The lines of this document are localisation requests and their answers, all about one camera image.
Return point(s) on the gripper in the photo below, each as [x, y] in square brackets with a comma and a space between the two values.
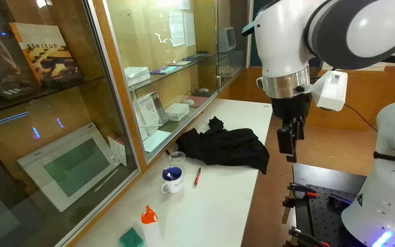
[290, 104]

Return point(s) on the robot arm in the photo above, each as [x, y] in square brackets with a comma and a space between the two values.
[351, 27]

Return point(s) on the clear plastic cup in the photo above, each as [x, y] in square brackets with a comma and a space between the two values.
[177, 160]

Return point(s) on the marker with white cap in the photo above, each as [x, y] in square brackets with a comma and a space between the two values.
[170, 176]

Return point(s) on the black cloth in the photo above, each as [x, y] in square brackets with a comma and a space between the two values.
[223, 145]

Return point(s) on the orange black clamp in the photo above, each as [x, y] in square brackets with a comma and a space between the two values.
[305, 237]
[302, 189]

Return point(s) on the pink mouse pad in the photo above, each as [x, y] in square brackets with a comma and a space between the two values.
[200, 101]

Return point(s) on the white computer mouse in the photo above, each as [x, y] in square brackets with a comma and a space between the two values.
[188, 102]

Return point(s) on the dark keyboard device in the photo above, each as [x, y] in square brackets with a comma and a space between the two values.
[195, 56]

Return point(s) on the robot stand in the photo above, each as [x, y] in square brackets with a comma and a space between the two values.
[315, 212]

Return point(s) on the white square box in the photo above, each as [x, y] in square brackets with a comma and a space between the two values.
[177, 112]

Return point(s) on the red pen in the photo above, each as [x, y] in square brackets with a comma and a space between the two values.
[197, 177]

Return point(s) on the purple flat device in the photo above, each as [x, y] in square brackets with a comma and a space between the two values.
[165, 70]

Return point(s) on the white paper sheet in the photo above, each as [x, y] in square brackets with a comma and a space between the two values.
[156, 140]

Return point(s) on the grey white brochure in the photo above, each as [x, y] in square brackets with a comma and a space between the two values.
[151, 113]

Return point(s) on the white mug with blue inside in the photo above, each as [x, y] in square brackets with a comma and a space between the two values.
[174, 185]

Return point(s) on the white flat box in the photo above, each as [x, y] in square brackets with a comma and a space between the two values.
[137, 75]

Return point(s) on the small white card box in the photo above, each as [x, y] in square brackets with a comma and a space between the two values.
[118, 149]

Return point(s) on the glass display cabinet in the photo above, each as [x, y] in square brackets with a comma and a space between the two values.
[111, 85]

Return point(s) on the squeeze bottle with orange cap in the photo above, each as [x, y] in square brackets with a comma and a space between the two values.
[149, 219]

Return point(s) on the green sponge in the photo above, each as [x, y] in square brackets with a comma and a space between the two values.
[131, 238]

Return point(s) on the white tablet computer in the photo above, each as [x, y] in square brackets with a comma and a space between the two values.
[70, 166]

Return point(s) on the orange cover book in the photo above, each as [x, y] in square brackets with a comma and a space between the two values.
[46, 51]

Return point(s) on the dark calculator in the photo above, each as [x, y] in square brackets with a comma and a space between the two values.
[10, 91]

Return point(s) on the paper sheets on cabinet wall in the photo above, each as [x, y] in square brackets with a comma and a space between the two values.
[181, 29]

